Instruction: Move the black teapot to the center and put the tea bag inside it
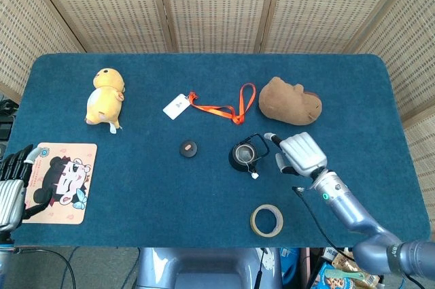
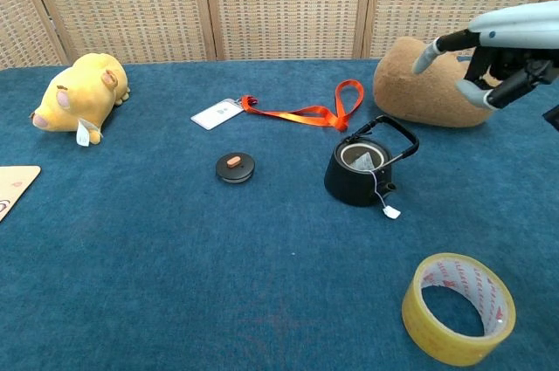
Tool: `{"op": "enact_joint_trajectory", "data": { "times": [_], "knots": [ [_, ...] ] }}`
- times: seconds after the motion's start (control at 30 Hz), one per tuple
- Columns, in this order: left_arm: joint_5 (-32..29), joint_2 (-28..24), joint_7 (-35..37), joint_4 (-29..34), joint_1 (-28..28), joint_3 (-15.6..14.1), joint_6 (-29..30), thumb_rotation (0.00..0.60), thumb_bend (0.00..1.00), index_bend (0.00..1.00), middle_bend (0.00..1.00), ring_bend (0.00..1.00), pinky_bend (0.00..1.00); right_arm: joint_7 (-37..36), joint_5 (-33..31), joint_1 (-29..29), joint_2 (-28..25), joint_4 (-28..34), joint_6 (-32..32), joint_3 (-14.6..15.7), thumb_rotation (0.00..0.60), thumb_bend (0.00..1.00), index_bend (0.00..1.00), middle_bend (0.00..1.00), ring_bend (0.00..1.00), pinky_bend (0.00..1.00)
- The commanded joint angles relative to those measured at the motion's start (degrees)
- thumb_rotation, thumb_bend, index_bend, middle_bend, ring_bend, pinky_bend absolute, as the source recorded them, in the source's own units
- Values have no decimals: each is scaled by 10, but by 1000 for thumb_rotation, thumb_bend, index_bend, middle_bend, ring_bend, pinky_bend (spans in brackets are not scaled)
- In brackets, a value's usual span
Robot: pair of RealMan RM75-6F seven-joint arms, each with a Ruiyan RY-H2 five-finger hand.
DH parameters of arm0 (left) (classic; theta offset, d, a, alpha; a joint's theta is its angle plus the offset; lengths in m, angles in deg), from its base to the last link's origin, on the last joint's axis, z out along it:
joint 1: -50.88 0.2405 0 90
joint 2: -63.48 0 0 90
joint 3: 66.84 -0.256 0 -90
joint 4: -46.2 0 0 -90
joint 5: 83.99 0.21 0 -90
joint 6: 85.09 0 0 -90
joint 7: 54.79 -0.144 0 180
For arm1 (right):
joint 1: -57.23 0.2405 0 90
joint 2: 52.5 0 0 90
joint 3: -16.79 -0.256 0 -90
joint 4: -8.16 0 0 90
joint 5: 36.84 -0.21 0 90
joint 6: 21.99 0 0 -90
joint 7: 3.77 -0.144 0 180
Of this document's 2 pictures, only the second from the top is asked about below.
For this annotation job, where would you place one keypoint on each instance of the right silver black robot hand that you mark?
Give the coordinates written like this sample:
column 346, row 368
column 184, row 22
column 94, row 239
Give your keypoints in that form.
column 519, row 26

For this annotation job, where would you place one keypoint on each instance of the black cast iron teapot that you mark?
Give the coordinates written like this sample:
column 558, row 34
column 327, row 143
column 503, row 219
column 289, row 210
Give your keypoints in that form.
column 349, row 187

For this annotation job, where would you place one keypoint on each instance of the black teapot lid orange knob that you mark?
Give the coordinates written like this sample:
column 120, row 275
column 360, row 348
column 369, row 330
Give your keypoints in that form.
column 236, row 170

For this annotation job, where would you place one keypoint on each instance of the brown capybara plush toy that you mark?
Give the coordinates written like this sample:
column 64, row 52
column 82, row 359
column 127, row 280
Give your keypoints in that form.
column 419, row 91

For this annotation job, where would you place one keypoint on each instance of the woven wooden folding screen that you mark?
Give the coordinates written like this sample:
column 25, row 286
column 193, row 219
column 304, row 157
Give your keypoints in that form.
column 284, row 4

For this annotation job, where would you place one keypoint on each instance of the white ID badge card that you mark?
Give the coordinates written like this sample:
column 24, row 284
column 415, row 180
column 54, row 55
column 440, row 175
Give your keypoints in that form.
column 216, row 114

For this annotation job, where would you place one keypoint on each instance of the yellow clear tape roll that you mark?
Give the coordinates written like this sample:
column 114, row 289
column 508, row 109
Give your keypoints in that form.
column 421, row 327

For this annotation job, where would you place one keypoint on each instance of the blue felt table cover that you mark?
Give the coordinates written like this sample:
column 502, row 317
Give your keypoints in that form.
column 262, row 279

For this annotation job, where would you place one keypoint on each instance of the yellow hamster plush toy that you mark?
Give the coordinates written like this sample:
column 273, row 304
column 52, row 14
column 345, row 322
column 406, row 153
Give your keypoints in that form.
column 83, row 91

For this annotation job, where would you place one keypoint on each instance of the beige card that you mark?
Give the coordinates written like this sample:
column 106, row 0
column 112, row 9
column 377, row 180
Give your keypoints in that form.
column 15, row 183

